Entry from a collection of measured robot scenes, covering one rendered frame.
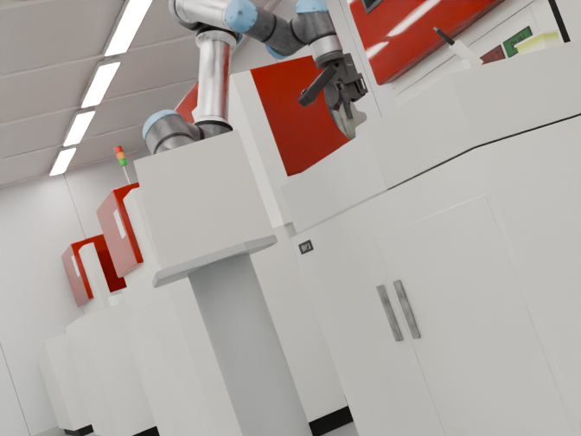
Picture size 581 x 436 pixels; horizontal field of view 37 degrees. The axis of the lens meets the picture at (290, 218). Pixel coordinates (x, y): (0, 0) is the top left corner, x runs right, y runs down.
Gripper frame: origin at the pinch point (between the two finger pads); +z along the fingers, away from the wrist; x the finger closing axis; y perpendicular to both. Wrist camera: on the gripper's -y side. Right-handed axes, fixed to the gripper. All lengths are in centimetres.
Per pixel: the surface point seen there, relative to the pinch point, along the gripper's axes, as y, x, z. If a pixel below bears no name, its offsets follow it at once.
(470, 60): 26.5, -19.4, -6.6
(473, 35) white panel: 59, 16, -21
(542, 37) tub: 33.9, -35.8, -4.0
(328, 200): -3.9, 14.4, 11.9
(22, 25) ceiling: 4, 346, -176
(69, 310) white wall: 45, 796, -22
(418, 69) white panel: 58, 47, -22
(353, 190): -3.9, 0.2, 12.7
